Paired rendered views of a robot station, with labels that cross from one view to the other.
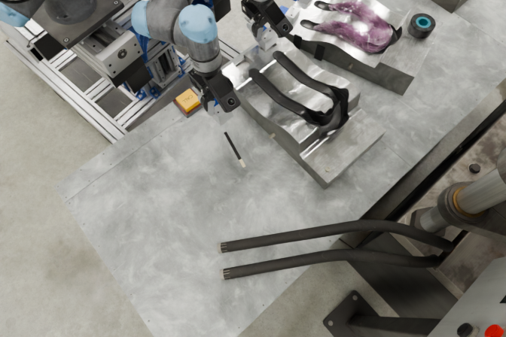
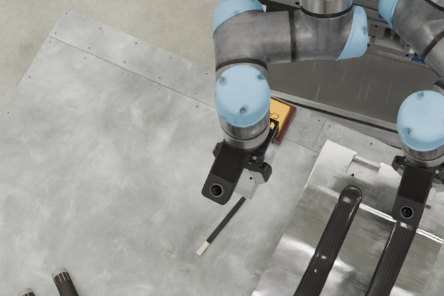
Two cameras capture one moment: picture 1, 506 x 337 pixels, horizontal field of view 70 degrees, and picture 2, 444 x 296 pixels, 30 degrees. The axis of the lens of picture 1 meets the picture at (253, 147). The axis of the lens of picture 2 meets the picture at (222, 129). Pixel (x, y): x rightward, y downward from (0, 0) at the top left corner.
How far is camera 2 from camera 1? 0.69 m
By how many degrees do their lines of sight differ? 26
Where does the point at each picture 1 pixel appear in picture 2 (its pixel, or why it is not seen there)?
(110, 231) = (32, 115)
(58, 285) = (16, 68)
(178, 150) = (185, 142)
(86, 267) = not seen: hidden behind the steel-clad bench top
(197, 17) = (238, 92)
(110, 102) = not seen: outside the picture
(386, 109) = not seen: outside the picture
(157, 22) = (223, 41)
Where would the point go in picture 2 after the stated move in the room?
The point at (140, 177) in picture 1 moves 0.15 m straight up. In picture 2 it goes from (121, 112) to (107, 83)
